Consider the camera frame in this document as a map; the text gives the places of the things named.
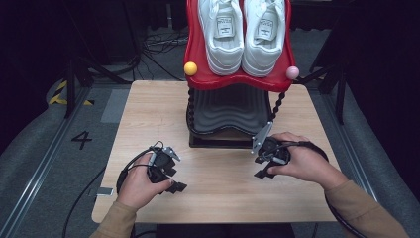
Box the left hand-held gripper cable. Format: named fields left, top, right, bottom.
left=116, top=140, right=165, bottom=195

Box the white sneaker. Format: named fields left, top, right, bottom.
left=241, top=0, right=287, bottom=79
left=197, top=0, right=246, bottom=76

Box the black floor cable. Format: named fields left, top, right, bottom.
left=60, top=166, right=107, bottom=238

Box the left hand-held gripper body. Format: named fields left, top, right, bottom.
left=147, top=146, right=178, bottom=184

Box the hand-held gripper cable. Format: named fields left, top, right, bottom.
left=262, top=141, right=366, bottom=238
left=116, top=140, right=165, bottom=195

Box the grey tape strip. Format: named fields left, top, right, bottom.
left=88, top=186, right=115, bottom=198

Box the yellow and black floor tape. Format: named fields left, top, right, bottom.
left=48, top=79, right=96, bottom=107

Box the red and black shoe rack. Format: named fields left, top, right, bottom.
left=183, top=0, right=300, bottom=150

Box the right hand-held gripper cable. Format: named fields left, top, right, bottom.
left=262, top=141, right=366, bottom=238

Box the thick black cable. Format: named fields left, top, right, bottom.
left=88, top=54, right=142, bottom=79

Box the black metal stand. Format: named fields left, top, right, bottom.
left=296, top=54, right=350, bottom=127
left=63, top=54, right=134, bottom=120

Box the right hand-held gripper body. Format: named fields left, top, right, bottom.
left=255, top=136, right=292, bottom=167

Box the aluminium floor rail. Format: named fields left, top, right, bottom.
left=0, top=86, right=94, bottom=238
left=320, top=91, right=399, bottom=238

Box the person's right hand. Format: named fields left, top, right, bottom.
left=266, top=132, right=350, bottom=192

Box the person's left hand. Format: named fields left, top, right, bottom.
left=116, top=153, right=174, bottom=210

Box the tangle of thin cables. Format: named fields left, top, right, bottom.
left=142, top=28, right=190, bottom=56

